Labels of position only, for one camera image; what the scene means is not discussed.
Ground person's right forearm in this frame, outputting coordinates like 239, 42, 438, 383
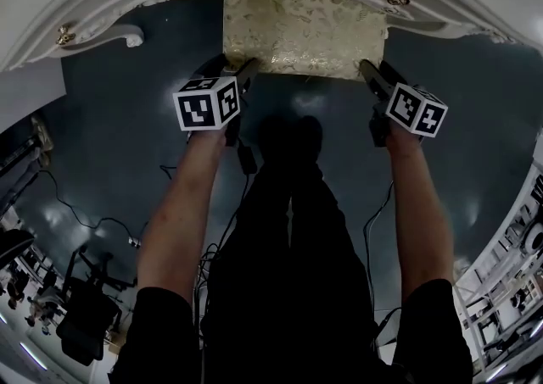
383, 126, 456, 303

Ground gold floral upholstered stool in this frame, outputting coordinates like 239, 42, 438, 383
222, 0, 389, 82

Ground person's black trousers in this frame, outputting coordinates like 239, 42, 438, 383
198, 153, 379, 384

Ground white shelf unit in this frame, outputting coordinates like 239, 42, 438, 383
452, 130, 543, 384

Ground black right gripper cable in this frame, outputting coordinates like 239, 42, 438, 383
361, 179, 403, 349

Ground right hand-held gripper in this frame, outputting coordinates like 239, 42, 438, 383
358, 58, 450, 149

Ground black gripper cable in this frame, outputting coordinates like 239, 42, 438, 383
193, 136, 260, 384
361, 179, 403, 349

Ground person's black shirt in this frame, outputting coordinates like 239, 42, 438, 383
107, 277, 474, 384

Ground person's left forearm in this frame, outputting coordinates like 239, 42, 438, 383
135, 129, 228, 312

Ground person's black shoes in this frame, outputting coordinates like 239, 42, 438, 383
256, 114, 324, 168

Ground black office chair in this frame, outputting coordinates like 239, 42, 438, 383
55, 245, 137, 368

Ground black floor cable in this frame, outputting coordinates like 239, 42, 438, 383
36, 167, 148, 249

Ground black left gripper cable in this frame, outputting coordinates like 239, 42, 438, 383
193, 136, 260, 384

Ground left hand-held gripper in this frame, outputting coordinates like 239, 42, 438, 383
171, 53, 259, 148

